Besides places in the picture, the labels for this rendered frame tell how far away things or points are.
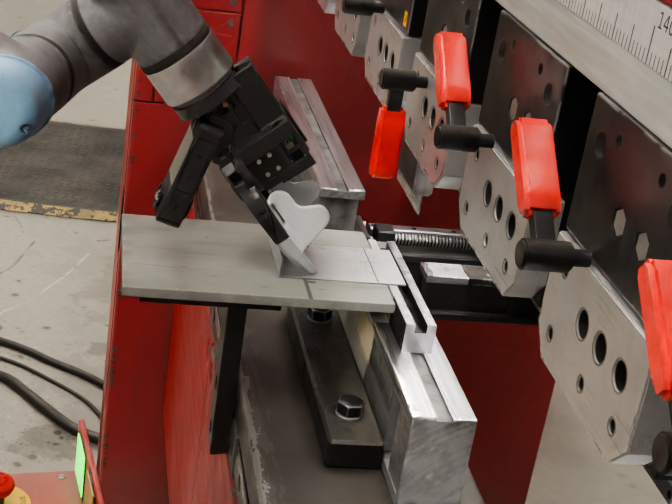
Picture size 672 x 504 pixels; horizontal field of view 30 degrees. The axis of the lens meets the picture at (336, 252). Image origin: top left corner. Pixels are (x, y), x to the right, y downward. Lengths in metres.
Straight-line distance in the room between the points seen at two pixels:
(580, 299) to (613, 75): 0.13
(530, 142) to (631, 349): 0.14
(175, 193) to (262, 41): 0.90
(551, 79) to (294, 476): 0.51
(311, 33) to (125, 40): 0.96
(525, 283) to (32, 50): 0.49
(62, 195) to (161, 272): 2.84
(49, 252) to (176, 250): 2.41
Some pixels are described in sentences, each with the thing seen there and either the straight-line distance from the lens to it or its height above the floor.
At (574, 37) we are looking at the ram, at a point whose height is 1.36.
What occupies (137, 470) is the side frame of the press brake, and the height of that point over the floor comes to 0.17.
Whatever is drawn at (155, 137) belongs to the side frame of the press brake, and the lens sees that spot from 2.12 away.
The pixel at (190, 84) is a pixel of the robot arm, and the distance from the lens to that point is 1.17.
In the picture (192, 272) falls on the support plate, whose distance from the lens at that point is 1.23.
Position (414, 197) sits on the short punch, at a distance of 1.25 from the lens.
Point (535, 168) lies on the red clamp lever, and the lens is 0.72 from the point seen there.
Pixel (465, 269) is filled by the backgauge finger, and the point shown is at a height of 1.01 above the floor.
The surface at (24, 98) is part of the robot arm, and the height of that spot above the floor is 1.20.
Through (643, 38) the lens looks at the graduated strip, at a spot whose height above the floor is 1.38.
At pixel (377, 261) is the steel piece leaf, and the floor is 1.00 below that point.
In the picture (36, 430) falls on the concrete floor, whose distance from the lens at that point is 2.84.
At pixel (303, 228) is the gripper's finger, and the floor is 1.05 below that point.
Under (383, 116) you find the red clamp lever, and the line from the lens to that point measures 1.07.
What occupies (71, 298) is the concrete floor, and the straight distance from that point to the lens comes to 3.42.
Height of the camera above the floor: 1.51
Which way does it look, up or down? 23 degrees down
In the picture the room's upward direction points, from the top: 9 degrees clockwise
